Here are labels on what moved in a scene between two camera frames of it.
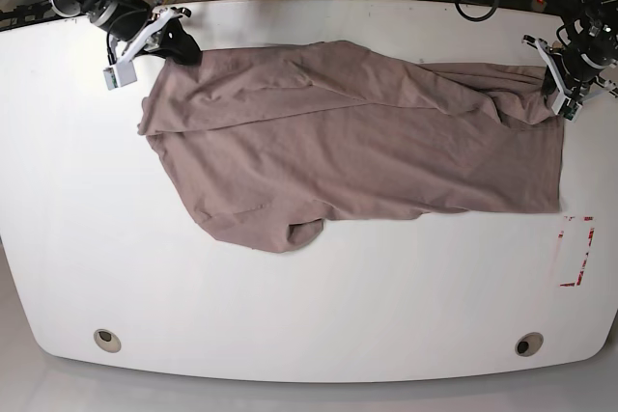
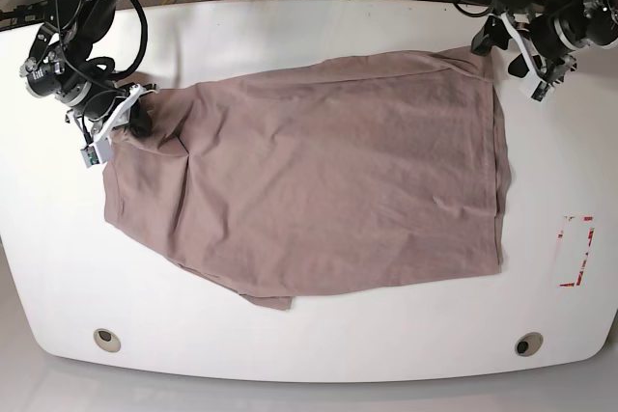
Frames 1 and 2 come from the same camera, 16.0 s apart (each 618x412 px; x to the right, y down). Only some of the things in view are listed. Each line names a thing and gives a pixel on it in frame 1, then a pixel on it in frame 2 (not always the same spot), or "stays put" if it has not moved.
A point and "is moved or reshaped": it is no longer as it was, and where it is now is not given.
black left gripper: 121,12 -> 87,89
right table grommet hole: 528,343 stays put
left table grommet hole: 107,340 stays put
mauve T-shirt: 270,142 is moved or reshaped
